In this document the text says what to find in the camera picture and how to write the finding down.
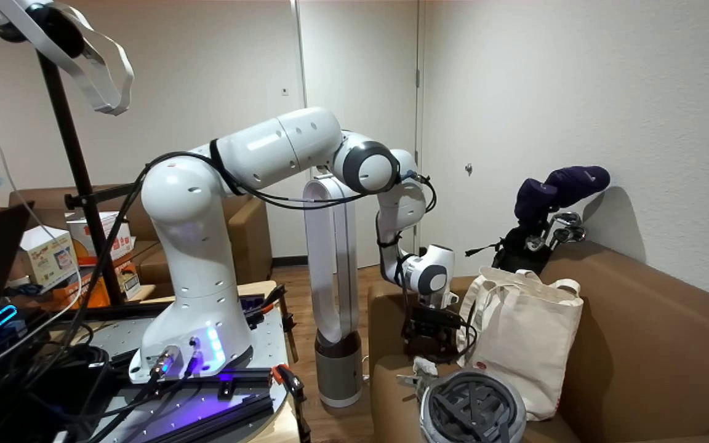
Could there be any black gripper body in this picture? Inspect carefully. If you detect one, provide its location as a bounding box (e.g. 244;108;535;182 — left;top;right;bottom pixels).
402;306;463;350

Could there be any white bladeless tower fan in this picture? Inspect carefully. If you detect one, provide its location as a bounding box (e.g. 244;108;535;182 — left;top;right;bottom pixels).
301;168;366;410

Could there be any cream canvas tote bag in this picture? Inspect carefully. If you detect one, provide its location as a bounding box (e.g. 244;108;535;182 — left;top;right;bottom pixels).
453;265;585;423

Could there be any black golf bag with clubs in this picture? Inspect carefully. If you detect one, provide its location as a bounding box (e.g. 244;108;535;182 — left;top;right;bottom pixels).
463;207;590;275

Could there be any black red table clamp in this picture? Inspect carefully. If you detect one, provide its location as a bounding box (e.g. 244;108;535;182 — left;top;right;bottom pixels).
271;364;313;443

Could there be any purple golf club headcover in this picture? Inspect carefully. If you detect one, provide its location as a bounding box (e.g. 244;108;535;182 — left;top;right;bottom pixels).
515;166;612;230

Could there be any black controller with purple light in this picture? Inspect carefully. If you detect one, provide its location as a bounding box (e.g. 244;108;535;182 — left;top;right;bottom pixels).
93;366;292;443

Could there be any white door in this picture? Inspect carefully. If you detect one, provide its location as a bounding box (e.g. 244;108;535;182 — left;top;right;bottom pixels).
291;0;424;270

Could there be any white orange printed box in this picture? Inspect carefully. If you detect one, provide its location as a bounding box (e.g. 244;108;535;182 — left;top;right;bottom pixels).
64;209;138;270

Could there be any orange flat box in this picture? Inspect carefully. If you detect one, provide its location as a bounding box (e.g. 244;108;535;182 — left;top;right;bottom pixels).
64;259;146;313

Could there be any small white cardboard box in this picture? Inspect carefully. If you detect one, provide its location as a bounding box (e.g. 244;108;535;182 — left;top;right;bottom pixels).
20;223;84;290

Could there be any black tripod pole stand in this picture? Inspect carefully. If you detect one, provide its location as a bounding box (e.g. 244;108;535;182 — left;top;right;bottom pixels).
34;50;141;321

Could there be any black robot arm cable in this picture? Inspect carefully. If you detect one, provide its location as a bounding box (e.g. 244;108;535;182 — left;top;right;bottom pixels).
127;148;481;364

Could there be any black cable bundle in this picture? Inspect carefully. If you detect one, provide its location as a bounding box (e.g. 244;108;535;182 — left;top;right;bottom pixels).
0;318;146;443

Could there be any white frame on stand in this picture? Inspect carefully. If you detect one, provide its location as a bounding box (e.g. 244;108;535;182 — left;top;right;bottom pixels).
0;0;138;119

